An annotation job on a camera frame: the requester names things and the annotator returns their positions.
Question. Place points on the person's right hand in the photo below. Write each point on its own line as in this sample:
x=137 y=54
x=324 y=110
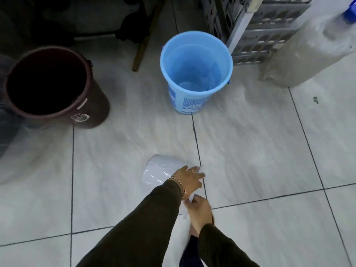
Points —
x=201 y=212

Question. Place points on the person's left hand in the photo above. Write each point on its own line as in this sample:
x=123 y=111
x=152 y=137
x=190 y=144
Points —
x=187 y=181

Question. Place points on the person's left fingers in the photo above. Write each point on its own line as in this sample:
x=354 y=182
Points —
x=194 y=175

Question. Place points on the person's right fingers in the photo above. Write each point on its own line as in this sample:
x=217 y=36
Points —
x=192 y=202

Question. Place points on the person's left forearm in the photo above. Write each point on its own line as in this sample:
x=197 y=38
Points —
x=139 y=233

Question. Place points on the person's right forearm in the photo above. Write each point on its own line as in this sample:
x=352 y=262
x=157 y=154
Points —
x=219 y=250

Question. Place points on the light blue plastic bucket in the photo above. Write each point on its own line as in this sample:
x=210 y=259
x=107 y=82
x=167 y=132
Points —
x=194 y=72

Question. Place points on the small floor debris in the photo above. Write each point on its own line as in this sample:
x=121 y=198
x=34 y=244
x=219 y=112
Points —
x=315 y=100

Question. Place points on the wooden stick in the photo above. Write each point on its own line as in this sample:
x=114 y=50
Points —
x=146 y=38

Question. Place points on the stack of grey plastic crates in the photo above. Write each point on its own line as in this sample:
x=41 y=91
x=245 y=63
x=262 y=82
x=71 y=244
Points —
x=267 y=33

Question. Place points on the grey plastic crate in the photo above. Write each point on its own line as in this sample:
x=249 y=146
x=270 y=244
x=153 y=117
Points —
x=215 y=13

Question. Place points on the dark brown plastic bucket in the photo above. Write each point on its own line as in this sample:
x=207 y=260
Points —
x=52 y=86

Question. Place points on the large plastic-wrapped sack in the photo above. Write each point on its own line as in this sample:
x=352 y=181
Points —
x=308 y=50

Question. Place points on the blue cap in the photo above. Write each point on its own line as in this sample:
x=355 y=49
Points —
x=350 y=12

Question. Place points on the white post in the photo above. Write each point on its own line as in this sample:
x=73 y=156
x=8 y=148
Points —
x=244 y=23

